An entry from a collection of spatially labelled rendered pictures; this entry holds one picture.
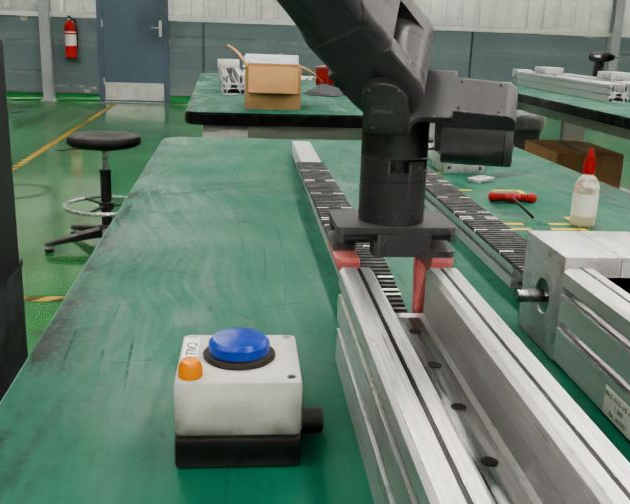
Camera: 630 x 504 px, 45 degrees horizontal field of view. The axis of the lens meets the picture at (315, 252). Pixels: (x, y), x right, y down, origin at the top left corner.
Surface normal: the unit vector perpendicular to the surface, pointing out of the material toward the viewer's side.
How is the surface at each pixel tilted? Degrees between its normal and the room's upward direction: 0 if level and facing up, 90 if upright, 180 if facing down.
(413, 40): 57
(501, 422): 90
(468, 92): 43
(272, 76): 63
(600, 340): 90
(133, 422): 0
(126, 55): 90
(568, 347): 90
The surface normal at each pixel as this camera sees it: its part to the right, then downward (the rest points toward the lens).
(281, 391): 0.09, 0.28
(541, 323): -1.00, -0.01
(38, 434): 0.04, -0.96
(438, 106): -0.14, -0.52
